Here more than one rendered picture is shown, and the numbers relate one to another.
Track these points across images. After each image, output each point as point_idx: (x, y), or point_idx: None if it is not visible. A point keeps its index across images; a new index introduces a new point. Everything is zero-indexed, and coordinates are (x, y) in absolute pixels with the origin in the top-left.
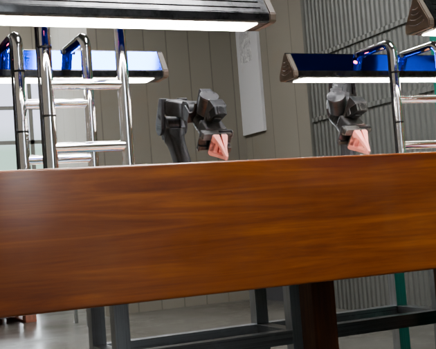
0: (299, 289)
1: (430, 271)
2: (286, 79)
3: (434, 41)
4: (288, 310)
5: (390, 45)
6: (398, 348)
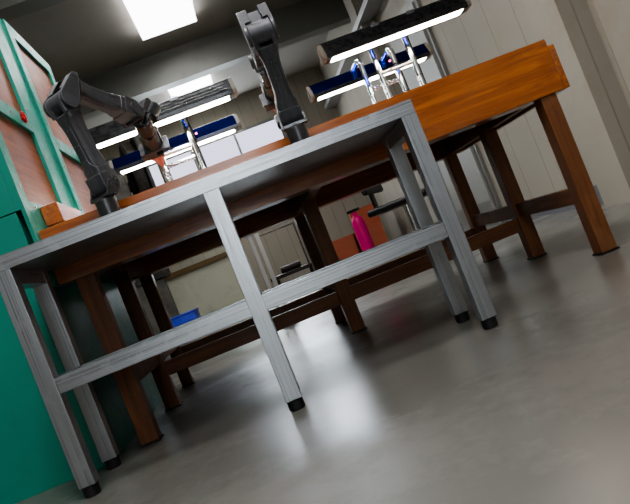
0: (320, 215)
1: (64, 323)
2: (237, 94)
3: None
4: (254, 274)
5: None
6: (79, 433)
